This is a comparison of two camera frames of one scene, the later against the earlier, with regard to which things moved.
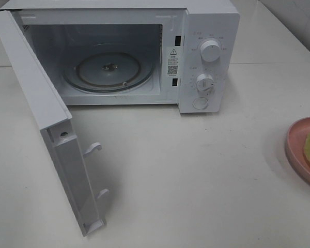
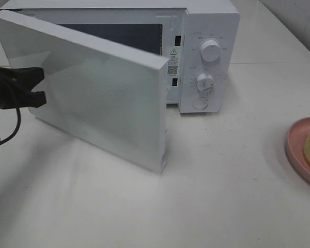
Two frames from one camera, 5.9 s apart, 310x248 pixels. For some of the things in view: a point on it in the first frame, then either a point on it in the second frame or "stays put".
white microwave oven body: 139,52 stays put
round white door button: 200,103 stays put
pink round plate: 294,146 stays put
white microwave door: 56,122 -> 111,96
